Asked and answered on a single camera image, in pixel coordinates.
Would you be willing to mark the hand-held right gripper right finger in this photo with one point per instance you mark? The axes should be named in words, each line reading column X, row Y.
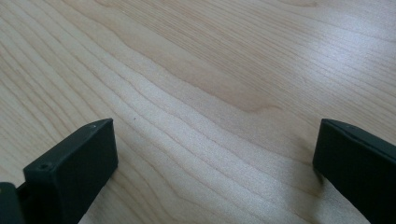
column 358, row 168

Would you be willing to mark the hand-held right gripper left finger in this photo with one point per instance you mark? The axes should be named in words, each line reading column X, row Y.
column 73, row 168

